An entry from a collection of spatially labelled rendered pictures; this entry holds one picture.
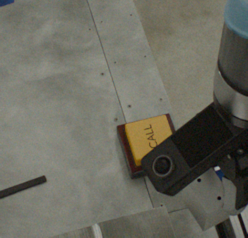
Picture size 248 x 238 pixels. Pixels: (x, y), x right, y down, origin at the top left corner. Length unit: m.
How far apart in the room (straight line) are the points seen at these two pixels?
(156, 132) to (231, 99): 0.38
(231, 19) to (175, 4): 1.65
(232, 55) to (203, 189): 0.28
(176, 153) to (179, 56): 1.41
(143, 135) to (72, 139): 0.11
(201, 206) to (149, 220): 0.09
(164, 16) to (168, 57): 0.15
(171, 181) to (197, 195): 0.14
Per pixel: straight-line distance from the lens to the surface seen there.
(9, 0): 1.06
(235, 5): 0.58
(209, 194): 0.85
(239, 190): 0.77
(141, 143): 1.02
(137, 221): 0.91
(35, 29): 1.18
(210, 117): 0.72
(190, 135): 0.72
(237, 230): 1.63
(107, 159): 1.05
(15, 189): 1.03
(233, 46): 0.60
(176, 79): 2.08
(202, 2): 2.25
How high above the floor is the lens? 1.73
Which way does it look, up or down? 59 degrees down
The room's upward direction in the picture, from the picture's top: 1 degrees counter-clockwise
